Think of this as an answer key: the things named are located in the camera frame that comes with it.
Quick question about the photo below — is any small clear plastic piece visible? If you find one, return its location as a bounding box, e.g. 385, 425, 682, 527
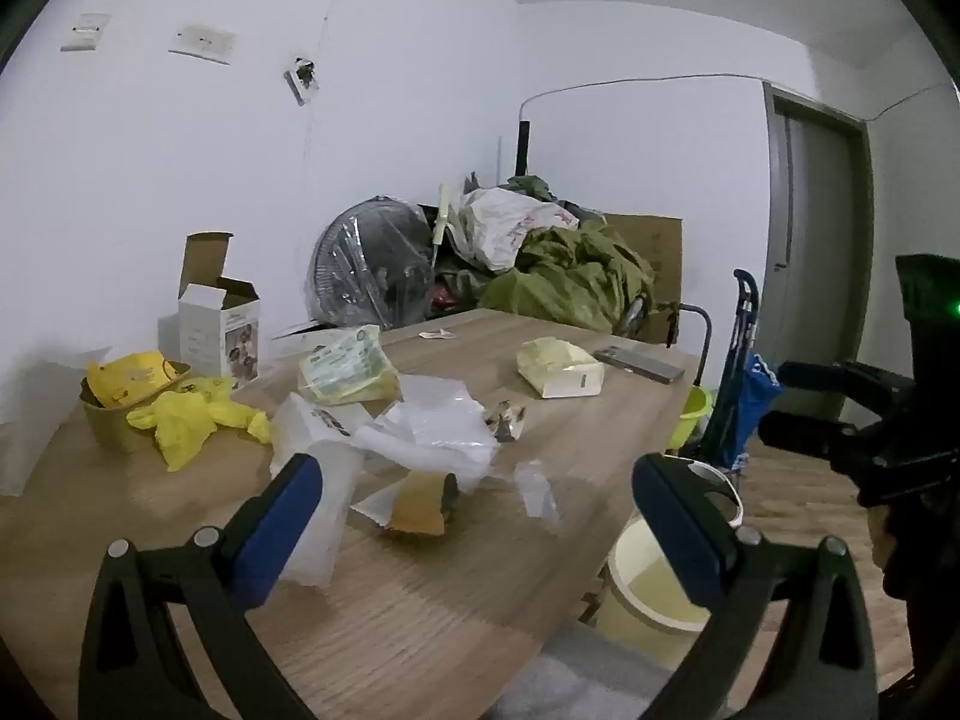
514, 460, 563, 535

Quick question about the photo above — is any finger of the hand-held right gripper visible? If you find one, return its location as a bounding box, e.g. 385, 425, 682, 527
778, 361, 914, 410
757, 411, 893, 467

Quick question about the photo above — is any plastic wrapped fan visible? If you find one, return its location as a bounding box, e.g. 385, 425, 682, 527
304, 195, 437, 332

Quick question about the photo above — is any white printed plastic bag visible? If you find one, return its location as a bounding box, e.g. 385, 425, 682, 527
446, 187, 583, 272

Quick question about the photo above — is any grey door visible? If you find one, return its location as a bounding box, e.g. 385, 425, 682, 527
763, 82, 875, 421

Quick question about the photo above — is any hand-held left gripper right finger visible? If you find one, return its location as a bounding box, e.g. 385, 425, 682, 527
632, 454, 878, 720

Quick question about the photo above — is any blue trolley bag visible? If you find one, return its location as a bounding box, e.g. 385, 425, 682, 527
703, 268, 782, 475

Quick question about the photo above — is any person's right forearm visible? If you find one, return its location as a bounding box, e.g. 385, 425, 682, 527
868, 501, 960, 698

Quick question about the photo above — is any light grey cloth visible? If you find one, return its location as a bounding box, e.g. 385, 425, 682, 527
486, 621, 680, 720

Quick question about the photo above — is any white crumpled plastic bag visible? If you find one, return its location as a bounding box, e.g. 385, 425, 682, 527
352, 375, 501, 497

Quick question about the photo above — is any cream ribbed waste bin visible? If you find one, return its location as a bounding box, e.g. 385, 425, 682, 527
596, 517, 713, 672

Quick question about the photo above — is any yellow plastic bag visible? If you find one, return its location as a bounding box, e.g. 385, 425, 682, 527
126, 377, 271, 473

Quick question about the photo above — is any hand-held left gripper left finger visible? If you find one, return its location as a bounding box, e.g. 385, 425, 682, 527
79, 452, 325, 720

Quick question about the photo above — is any crumpled foil wrapper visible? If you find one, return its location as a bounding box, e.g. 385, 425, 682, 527
486, 400, 527, 440

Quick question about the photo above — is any broken wall socket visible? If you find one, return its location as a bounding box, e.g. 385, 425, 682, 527
283, 55, 320, 106

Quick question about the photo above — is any green and white packet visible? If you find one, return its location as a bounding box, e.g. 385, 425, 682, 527
298, 325, 403, 407

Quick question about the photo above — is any olive green cloth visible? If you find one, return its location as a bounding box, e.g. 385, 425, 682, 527
480, 221, 658, 335

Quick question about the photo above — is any black metal frame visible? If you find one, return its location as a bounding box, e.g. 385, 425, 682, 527
666, 303, 714, 391

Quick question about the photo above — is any thin wall cable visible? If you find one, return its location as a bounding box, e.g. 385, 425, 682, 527
520, 72, 955, 122

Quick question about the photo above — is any lime green basin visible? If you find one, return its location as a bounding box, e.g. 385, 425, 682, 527
666, 387, 714, 452

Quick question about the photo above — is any brown cardboard piece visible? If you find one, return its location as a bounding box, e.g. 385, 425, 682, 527
385, 468, 461, 538

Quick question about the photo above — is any white wall outlet plate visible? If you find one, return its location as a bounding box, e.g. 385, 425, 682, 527
169, 25, 237, 65
60, 13, 112, 53

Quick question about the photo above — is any open white carton box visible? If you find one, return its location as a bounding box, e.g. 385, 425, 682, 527
178, 232, 263, 385

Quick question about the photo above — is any brown paper bowl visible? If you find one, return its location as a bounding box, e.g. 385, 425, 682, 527
81, 360, 193, 455

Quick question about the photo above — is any pale yellow soap box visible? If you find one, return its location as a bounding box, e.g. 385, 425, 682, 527
516, 337, 605, 400

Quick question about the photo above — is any grey flat case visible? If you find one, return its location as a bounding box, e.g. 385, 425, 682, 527
592, 345, 686, 386

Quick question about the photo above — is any brown cardboard sheet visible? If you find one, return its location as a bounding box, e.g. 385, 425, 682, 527
604, 214, 686, 347

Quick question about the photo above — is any cream plastic stick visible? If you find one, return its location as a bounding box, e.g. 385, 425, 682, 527
430, 183, 452, 268

